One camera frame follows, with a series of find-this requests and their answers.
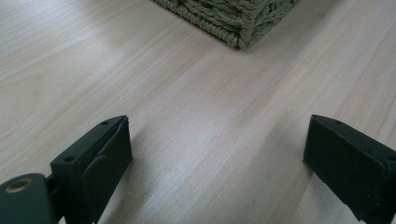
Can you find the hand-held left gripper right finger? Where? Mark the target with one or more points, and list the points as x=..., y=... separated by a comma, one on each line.
x=351, y=165

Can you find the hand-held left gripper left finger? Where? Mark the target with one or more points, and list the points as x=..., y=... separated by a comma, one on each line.
x=93, y=168

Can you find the green woven basket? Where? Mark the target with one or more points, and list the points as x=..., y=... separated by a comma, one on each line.
x=236, y=17

